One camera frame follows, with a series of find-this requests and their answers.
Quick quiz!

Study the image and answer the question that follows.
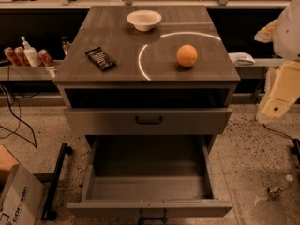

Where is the grey drawer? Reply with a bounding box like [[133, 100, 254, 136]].
[[67, 135, 233, 224], [64, 108, 232, 135]]

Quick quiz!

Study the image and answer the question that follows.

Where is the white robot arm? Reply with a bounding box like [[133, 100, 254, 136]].
[[254, 0, 300, 124]]

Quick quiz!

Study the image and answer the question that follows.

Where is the grey drawer cabinet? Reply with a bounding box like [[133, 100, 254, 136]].
[[53, 5, 241, 148]]

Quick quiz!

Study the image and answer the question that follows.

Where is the grey top drawer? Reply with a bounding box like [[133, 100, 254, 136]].
[[64, 108, 232, 135]]

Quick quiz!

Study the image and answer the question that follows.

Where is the red can middle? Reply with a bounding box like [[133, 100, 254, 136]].
[[14, 47, 29, 67]]

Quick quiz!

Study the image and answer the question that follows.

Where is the red can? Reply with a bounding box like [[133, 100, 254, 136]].
[[14, 47, 29, 67], [38, 50, 53, 67], [4, 47, 21, 66]]

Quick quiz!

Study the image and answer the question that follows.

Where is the orange fruit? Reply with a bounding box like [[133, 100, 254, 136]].
[[176, 44, 198, 68]]

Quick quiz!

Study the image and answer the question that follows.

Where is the black snack bag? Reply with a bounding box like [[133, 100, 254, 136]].
[[85, 47, 116, 71]]

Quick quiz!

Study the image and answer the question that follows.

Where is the white bowl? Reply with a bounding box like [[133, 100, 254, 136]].
[[127, 10, 162, 32]]

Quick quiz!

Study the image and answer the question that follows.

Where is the white folded cloth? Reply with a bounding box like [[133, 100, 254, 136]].
[[229, 52, 255, 66]]

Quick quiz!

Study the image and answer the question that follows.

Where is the small dark bottle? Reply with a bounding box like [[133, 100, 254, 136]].
[[61, 37, 70, 54]]

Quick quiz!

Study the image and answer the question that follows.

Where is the grey side shelf right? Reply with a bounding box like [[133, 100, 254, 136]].
[[235, 58, 284, 79]]

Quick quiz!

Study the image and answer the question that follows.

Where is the grey side shelf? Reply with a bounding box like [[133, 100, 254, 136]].
[[235, 58, 284, 79], [0, 60, 62, 82]]

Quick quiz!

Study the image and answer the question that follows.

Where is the red can right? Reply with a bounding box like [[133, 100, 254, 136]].
[[38, 50, 53, 67]]

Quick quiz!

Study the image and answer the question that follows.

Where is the grey side shelf left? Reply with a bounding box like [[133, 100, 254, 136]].
[[0, 60, 62, 82]]

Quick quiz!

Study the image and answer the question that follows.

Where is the white pump bottle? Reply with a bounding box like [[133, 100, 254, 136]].
[[21, 37, 41, 67]]

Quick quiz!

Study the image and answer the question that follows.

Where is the black bar stand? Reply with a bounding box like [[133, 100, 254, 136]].
[[41, 142, 73, 220]]

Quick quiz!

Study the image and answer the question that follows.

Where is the red can left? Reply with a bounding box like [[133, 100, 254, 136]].
[[4, 47, 21, 66]]

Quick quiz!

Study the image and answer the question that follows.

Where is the white cardboard box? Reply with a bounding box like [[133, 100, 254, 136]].
[[0, 144, 45, 225]]

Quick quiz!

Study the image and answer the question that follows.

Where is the black floor cable right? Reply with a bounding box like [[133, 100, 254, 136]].
[[262, 123, 296, 142]]

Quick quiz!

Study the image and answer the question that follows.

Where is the black floor cable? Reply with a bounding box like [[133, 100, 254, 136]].
[[0, 83, 39, 150], [262, 123, 296, 142]]

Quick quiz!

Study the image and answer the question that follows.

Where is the black floor cable left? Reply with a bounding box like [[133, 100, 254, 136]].
[[0, 83, 39, 150]]

